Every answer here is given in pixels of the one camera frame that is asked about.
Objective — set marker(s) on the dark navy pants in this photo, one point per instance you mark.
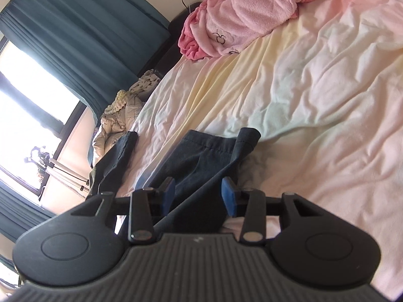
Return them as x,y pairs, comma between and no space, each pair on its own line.
195,163

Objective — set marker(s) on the black sofa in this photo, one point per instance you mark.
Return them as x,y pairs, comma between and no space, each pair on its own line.
170,53

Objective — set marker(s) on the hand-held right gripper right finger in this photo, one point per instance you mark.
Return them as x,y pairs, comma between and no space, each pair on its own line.
229,198

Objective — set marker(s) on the light pink fleece garment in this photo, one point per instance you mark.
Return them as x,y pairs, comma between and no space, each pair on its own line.
252,6

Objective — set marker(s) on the dotted pale cloth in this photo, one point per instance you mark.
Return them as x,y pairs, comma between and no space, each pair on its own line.
146,80

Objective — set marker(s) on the blue curtain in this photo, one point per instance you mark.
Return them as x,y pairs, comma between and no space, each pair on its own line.
78,28
19,207

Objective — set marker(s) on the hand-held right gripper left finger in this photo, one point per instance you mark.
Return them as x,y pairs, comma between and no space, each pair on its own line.
167,196

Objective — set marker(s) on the garment steamer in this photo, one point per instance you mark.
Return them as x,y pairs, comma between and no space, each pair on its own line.
53,165

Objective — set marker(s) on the bed with pink sheet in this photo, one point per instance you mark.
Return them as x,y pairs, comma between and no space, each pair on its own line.
314,100

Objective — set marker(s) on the dark framed window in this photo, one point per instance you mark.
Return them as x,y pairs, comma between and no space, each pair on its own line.
28,110

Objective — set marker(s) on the pink blanket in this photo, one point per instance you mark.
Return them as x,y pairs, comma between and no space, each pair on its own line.
189,39

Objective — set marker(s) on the pale ruffled cloth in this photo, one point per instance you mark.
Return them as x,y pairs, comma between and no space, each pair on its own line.
116,100

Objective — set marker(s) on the beige down jacket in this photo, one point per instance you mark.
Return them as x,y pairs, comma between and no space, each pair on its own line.
113,129

